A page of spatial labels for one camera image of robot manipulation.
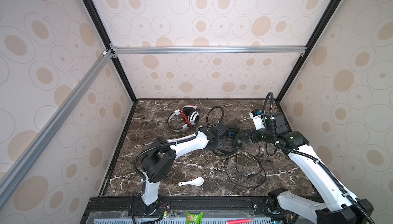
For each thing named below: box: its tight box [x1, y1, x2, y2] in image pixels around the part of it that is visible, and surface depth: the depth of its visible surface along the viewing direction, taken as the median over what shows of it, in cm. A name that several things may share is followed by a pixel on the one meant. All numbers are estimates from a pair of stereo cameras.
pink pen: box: [226, 217, 255, 224], surface depth 71 cm
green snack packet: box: [185, 211, 204, 224], surface depth 71 cm
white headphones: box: [167, 104, 201, 132], surface depth 104 cm
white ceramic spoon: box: [178, 176, 205, 187], surface depth 82 cm
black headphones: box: [210, 124, 243, 156], surface depth 93 cm
